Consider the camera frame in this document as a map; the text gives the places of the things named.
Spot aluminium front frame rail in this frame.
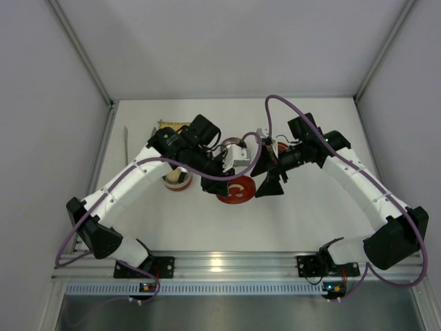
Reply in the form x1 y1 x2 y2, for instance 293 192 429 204
51 250 427 281

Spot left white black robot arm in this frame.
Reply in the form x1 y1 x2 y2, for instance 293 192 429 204
66 114 227 270

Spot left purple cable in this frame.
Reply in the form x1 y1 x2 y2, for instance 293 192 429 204
54 133 263 304

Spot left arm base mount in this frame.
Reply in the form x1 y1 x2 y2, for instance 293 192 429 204
113 256 175 279

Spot beige rice ball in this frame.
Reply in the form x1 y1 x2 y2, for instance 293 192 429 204
166 168 181 183

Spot red lid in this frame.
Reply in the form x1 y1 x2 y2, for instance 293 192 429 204
277 141 289 154
216 176 256 205

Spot aluminium corner post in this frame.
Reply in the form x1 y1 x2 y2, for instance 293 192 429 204
353 0 419 105
45 0 114 108

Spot white slotted cable duct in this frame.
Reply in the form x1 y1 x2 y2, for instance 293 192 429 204
65 281 331 296

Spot black white sushi roll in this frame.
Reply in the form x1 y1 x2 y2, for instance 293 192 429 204
178 171 189 183

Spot left aluminium corner post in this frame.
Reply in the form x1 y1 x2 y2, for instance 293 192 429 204
45 0 114 108

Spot bamboo serving mat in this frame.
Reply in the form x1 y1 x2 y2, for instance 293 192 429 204
158 120 190 132

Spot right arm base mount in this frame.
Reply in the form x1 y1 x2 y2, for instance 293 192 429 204
296 254 361 279

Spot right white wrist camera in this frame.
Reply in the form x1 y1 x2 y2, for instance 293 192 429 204
256 128 278 157

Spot right aluminium corner post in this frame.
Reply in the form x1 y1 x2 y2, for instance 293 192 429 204
353 0 419 105

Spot steel bowl red base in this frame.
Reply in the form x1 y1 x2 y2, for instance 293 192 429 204
163 167 192 192
221 137 243 149

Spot steel tongs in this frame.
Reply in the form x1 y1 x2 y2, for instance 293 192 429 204
123 126 129 165

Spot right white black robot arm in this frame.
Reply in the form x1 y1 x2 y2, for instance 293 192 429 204
251 113 429 270

